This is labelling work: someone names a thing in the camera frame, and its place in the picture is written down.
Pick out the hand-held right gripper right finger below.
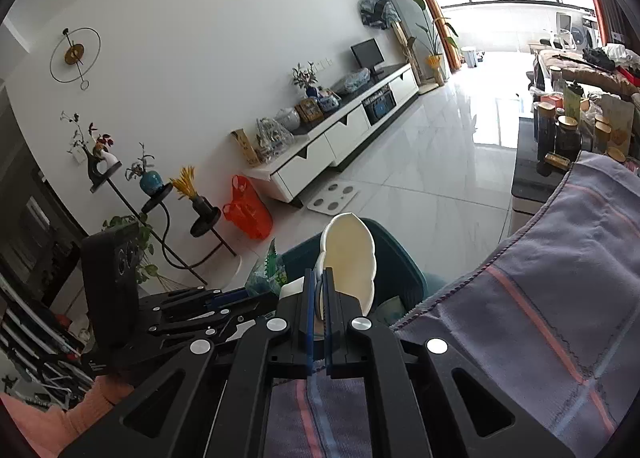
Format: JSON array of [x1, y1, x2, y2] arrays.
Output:
[[323, 270, 576, 458]]

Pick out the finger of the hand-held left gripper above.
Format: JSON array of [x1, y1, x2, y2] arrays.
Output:
[[144, 286, 254, 319], [149, 304, 277, 341]]

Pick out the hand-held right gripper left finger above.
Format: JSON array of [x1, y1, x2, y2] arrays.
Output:
[[57, 270, 321, 458]]

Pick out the clear green-edged wrapper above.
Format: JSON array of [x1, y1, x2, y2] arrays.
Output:
[[245, 237, 290, 297]]

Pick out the white foam tray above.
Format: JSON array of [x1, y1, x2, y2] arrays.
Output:
[[314, 212, 377, 316]]

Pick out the teal trash bin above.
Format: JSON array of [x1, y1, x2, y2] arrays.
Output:
[[279, 217, 447, 326]]

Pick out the person's left forearm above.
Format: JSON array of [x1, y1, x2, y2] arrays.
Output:
[[0, 372, 137, 458]]

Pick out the green trailing plant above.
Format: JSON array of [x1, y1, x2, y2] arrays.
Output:
[[101, 214, 162, 285]]

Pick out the black tiered plant stand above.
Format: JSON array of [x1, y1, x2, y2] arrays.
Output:
[[86, 160, 238, 286]]

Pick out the black vase with yellow wheat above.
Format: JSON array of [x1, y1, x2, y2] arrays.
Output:
[[169, 166, 222, 225]]

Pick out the orange plastic bag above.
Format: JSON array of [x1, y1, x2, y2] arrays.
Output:
[[221, 175, 274, 241]]

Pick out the teal vase with branches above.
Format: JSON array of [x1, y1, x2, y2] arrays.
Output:
[[124, 142, 166, 197]]

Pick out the white bathroom scale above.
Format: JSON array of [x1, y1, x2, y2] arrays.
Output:
[[305, 182, 359, 213]]

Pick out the vase with red flowers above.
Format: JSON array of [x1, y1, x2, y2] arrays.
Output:
[[60, 110, 122, 175]]

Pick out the tan patterned box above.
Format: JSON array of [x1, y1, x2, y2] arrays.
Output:
[[229, 128, 264, 169]]

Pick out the wrapped ship model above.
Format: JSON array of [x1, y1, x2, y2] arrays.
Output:
[[254, 117, 294, 165]]

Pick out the white TV cabinet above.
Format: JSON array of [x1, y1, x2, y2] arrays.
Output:
[[244, 62, 421, 209]]

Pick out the blue and white porcelain jar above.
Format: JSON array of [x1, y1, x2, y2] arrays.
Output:
[[317, 90, 343, 113]]

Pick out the blue vase with branches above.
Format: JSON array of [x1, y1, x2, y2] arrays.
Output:
[[291, 62, 322, 99]]

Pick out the clear plastic bag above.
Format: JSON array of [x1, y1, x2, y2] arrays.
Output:
[[331, 70, 372, 95]]

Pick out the dark coffee table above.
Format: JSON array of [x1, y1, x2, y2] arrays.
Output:
[[509, 115, 578, 235]]

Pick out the black monitor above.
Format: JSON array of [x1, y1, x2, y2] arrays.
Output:
[[349, 37, 386, 77]]

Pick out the dark jars with wooden lids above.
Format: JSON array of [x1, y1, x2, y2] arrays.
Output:
[[533, 102, 628, 171]]

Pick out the tall leafy plant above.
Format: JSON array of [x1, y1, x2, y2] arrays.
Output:
[[404, 0, 459, 87]]

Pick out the covered standing fan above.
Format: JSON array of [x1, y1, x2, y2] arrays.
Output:
[[358, 0, 402, 32]]

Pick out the white floor air conditioner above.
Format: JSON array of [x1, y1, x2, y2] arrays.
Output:
[[367, 0, 442, 69]]

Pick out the green tall packet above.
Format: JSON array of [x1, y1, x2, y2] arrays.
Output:
[[563, 82, 584, 115]]

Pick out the brown paper bag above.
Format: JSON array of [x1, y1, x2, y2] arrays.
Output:
[[599, 93, 637, 149]]

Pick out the white office chair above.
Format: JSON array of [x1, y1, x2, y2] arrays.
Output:
[[545, 12, 577, 47]]

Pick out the black clothes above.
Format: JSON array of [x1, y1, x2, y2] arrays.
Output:
[[581, 46, 614, 70]]

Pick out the washing machine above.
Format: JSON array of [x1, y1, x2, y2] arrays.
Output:
[[575, 20, 599, 47]]

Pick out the white clothes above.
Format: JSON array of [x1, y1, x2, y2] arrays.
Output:
[[601, 42, 640, 69]]

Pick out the gold picture frame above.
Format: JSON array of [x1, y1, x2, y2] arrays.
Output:
[[294, 98, 326, 123]]

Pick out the round wall clock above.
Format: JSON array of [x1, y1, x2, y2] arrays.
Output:
[[49, 27, 103, 91]]

